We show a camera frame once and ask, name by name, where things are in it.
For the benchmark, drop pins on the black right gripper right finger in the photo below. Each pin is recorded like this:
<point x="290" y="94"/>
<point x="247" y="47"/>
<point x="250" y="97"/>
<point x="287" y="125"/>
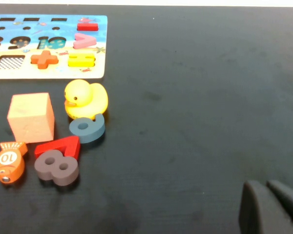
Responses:
<point x="290" y="204"/>

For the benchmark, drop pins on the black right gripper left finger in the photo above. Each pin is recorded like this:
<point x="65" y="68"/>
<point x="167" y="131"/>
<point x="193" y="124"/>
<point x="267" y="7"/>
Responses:
<point x="261" y="214"/>

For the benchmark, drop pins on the blue number nine piece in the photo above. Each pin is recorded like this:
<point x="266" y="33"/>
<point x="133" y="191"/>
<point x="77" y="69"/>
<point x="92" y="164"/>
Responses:
<point x="95" y="132"/>

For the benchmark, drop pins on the red number seven piece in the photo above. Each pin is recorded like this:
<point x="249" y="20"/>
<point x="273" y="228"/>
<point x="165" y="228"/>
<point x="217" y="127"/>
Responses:
<point x="72" y="146"/>

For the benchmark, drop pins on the brown number eight piece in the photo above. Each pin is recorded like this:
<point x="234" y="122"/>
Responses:
<point x="56" y="175"/>

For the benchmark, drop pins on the yellow equals sign piece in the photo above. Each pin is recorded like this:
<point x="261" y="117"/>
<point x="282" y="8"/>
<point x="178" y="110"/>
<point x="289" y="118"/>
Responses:
<point x="81" y="57"/>

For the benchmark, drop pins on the pink greater-than sign piece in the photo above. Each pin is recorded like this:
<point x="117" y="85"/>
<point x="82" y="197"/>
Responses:
<point x="81" y="45"/>

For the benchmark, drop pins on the ocean print wooden puzzle board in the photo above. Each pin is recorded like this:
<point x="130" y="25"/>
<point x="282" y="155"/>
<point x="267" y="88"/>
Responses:
<point x="48" y="73"/>

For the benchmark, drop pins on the red minus sign piece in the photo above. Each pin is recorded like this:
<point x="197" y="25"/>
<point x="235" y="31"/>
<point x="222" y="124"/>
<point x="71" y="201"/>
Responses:
<point x="87" y="26"/>

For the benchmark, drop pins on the orange plus sign piece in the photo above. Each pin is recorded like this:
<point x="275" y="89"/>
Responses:
<point x="44" y="60"/>

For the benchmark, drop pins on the yellow rubber duck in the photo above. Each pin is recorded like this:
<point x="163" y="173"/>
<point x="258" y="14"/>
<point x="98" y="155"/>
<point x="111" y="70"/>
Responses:
<point x="85" y="97"/>

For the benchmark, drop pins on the salmon wooden cube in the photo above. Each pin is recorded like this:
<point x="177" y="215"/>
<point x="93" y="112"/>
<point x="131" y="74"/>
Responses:
<point x="30" y="119"/>

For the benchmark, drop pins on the orange wooden fish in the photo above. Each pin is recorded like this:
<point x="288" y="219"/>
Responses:
<point x="9" y="168"/>

